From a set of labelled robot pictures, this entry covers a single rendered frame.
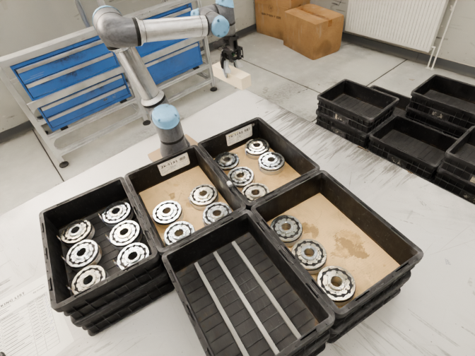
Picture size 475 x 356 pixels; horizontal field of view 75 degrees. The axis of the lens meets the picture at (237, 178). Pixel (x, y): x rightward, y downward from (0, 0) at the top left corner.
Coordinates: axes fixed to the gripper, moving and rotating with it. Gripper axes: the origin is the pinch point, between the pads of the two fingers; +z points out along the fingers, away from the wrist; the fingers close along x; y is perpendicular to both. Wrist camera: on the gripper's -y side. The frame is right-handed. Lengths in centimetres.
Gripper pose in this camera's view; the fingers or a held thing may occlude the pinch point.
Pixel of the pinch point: (230, 73)
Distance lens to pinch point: 167.0
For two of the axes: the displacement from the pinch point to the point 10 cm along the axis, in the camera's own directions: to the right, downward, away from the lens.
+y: 6.3, 5.0, -5.9
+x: 7.7, -5.1, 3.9
